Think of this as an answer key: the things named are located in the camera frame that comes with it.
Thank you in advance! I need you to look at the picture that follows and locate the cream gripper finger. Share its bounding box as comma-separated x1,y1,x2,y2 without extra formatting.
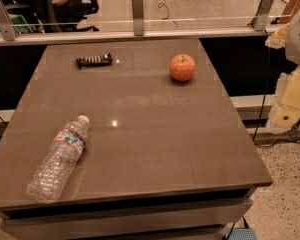
266,66,300,129

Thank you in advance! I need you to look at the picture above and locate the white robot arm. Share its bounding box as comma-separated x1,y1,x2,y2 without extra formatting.
265,10,300,134

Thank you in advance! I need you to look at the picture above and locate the clear plastic water bottle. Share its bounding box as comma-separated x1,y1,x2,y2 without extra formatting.
26,115,89,203

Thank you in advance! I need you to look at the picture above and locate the red apple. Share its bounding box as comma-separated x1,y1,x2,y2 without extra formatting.
169,54,196,82

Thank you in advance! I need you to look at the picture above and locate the blue perforated box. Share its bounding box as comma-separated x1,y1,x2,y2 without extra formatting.
226,228,257,240

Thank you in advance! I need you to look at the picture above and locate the black office chair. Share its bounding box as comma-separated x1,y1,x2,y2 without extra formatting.
31,0,99,33

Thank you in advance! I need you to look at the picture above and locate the glass barrier panel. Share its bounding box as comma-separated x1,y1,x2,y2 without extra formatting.
0,0,294,45

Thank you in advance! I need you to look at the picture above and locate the green bin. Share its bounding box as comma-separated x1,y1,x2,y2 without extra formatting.
10,15,33,34

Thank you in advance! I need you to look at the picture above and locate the black hanging cable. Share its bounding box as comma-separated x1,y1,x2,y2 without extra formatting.
251,29,300,148

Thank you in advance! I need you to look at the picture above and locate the right metal glass bracket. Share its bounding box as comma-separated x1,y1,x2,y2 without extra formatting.
251,0,274,31

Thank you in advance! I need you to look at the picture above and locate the left metal glass bracket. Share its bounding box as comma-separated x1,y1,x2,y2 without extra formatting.
0,0,18,41

